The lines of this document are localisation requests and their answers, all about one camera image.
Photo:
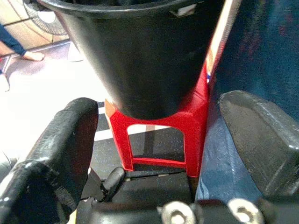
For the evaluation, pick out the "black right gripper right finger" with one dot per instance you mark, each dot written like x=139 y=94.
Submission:
x=259 y=140

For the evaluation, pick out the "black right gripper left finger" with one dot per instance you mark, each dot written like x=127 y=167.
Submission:
x=58 y=149

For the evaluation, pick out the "dark blue cloth garment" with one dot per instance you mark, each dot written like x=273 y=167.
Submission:
x=257 y=58

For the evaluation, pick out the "red plastic stool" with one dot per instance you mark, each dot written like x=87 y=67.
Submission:
x=187 y=130

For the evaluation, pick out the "person in blue trousers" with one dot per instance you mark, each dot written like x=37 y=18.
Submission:
x=14 y=44

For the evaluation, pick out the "black plastic bucket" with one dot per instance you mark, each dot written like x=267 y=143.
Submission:
x=140 y=58

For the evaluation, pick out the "white standing fan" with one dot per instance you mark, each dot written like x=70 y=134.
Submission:
x=46 y=21

